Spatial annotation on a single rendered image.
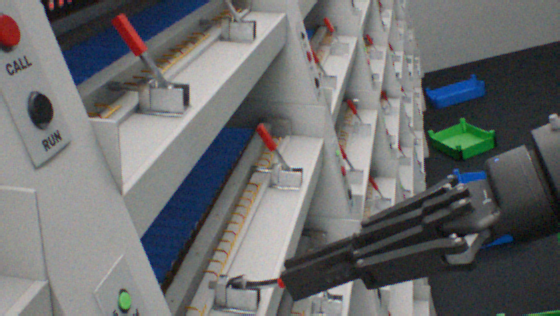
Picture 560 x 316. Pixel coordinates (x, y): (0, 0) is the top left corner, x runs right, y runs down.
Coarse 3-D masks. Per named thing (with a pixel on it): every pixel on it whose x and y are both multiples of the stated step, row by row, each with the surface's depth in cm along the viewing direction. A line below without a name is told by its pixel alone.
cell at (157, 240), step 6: (144, 234) 71; (150, 234) 71; (144, 240) 70; (150, 240) 70; (156, 240) 70; (162, 240) 70; (168, 240) 70; (174, 240) 70; (180, 240) 70; (186, 240) 71; (174, 246) 70; (180, 246) 70
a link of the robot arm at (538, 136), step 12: (552, 120) 51; (540, 132) 52; (552, 132) 51; (540, 144) 51; (552, 144) 50; (540, 156) 50; (552, 156) 50; (540, 168) 51; (552, 168) 49; (540, 180) 51; (552, 180) 49; (552, 192) 51
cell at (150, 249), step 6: (144, 246) 69; (150, 246) 69; (156, 246) 69; (162, 246) 69; (168, 246) 69; (150, 252) 68; (156, 252) 68; (162, 252) 68; (168, 252) 68; (174, 252) 68; (180, 252) 69; (174, 258) 68
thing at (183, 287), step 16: (256, 144) 94; (240, 160) 88; (256, 160) 91; (240, 176) 84; (224, 192) 80; (240, 192) 82; (256, 192) 83; (224, 208) 76; (208, 224) 72; (224, 224) 75; (240, 224) 75; (208, 240) 69; (224, 240) 72; (192, 256) 66; (208, 256) 68; (192, 272) 64; (176, 288) 61; (192, 288) 63; (176, 304) 59
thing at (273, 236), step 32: (256, 128) 105; (288, 128) 102; (320, 128) 103; (288, 160) 95; (320, 160) 101; (288, 192) 86; (256, 224) 78; (288, 224) 78; (224, 256) 71; (256, 256) 71; (288, 256) 75
